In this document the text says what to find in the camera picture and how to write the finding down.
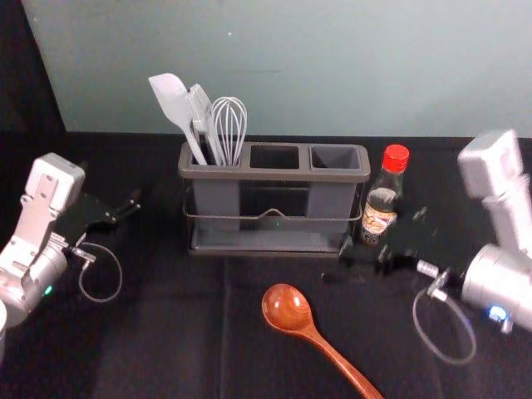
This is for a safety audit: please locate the dark sauce bottle red cap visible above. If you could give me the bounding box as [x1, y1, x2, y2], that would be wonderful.
[359, 144, 411, 248]

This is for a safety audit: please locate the pale grey silicone spatula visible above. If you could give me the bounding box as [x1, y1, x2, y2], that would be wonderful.
[147, 72, 209, 167]

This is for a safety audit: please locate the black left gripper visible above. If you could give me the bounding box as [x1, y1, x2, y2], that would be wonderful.
[51, 188, 142, 251]

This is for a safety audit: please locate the brown wooden spoon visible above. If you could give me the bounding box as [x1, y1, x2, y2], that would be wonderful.
[261, 283, 386, 399]

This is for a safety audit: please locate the thin right gripper cable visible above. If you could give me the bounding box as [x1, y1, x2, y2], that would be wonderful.
[411, 259, 477, 367]

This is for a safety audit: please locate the plain pale wall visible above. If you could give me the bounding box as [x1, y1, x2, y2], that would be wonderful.
[20, 0, 532, 140]

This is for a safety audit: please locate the grey three-slot utensil holder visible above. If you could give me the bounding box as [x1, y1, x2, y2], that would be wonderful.
[178, 140, 372, 258]

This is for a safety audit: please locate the thin left gripper cable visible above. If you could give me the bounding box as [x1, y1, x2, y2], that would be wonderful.
[67, 242, 124, 303]

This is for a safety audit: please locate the black side panel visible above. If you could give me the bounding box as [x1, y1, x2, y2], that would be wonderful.
[0, 0, 68, 135]

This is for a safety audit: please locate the pale grey basting brush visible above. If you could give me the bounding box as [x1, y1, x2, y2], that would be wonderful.
[186, 82, 226, 167]

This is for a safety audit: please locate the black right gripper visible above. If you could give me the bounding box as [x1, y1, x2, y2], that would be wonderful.
[321, 202, 467, 288]

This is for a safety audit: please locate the pale grey whisk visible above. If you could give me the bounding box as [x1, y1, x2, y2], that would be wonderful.
[211, 96, 249, 168]

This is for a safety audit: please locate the thin gripper cable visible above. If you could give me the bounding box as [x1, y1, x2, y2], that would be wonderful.
[67, 242, 124, 303]
[411, 259, 477, 367]

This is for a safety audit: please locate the black table cloth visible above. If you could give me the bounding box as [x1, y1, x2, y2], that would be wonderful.
[0, 131, 532, 399]

